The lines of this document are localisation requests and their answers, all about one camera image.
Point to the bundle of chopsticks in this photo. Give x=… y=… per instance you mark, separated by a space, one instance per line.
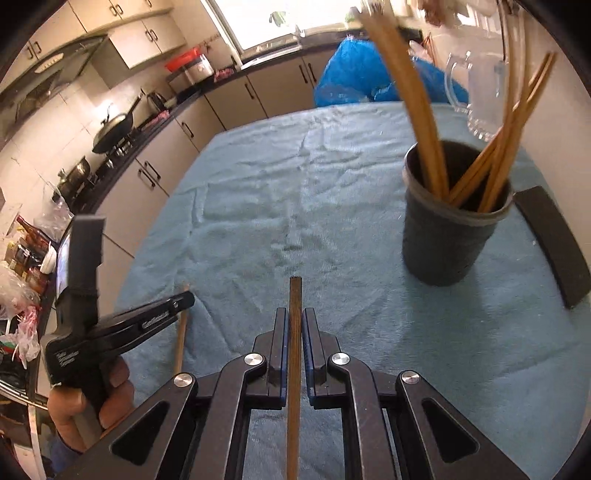
x=415 y=106

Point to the black kitchen countertop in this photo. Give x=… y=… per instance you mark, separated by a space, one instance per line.
x=189 y=99

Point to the blue plastic bag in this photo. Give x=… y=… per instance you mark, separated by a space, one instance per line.
x=351 y=74

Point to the red plastic basin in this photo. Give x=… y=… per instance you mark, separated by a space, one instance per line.
x=181 y=60

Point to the blue towel table cover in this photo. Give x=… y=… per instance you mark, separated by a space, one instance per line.
x=277 y=194

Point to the metal pot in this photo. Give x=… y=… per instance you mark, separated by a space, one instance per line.
x=74 y=180

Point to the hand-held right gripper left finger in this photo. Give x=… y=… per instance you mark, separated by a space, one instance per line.
x=280 y=360

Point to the dark electric kettle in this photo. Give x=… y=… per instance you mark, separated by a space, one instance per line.
x=156 y=101

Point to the dark grey utensil cup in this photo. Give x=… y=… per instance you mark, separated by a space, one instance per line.
x=443 y=244

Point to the clear glass mug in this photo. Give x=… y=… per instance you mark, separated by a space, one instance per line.
x=482 y=87

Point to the black wok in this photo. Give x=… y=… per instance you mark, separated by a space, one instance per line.
x=113 y=134

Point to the crumpled clear plastic bags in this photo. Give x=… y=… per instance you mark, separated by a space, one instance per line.
x=16 y=314

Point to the stainless steel countertop appliance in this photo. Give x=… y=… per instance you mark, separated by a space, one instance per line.
x=198 y=71

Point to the range hood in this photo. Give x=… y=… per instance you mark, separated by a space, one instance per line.
x=46 y=87

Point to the gas stove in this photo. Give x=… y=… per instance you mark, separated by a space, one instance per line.
x=111 y=161

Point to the pink cloth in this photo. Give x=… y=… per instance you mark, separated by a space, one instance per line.
x=224 y=74
x=161 y=116

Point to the group of condiment bottles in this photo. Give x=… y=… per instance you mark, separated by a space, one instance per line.
x=25 y=258

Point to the person's left hand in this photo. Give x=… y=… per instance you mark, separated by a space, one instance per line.
x=117 y=385

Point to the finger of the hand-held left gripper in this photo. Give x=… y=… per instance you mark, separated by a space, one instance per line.
x=138 y=325

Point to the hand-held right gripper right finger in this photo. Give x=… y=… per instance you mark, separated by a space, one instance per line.
x=307 y=360

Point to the black smartphone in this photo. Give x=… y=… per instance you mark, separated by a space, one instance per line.
x=558 y=244

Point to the kitchen window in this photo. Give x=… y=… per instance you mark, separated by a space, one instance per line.
x=277 y=18

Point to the wooden chopstick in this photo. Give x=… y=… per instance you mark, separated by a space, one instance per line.
x=181 y=341
x=294 y=323

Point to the cream wall cabinets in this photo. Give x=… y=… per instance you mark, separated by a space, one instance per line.
x=124 y=27

